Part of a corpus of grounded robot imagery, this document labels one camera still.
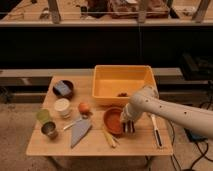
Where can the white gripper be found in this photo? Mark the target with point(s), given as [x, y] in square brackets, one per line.
[129, 114]

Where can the red bowl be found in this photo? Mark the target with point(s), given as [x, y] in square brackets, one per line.
[111, 120]

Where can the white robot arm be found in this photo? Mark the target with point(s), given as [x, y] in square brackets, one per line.
[146, 99]

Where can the yellow plastic bin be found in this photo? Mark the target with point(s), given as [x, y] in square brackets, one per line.
[114, 84]

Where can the grey trowel spatula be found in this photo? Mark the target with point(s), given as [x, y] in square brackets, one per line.
[79, 128]

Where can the orange ball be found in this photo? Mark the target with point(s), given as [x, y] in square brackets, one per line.
[83, 108]

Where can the wooden table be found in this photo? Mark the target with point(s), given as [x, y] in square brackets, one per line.
[140, 143]

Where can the blue floor box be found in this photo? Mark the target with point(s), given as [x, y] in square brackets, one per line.
[194, 137]

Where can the white cup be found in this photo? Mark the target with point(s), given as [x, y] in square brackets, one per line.
[62, 106]

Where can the blue sponge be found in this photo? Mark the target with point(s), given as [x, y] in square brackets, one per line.
[62, 88]

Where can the metal cup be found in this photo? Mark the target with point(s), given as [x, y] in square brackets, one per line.
[49, 129]

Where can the green cup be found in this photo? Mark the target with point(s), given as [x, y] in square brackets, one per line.
[43, 116]

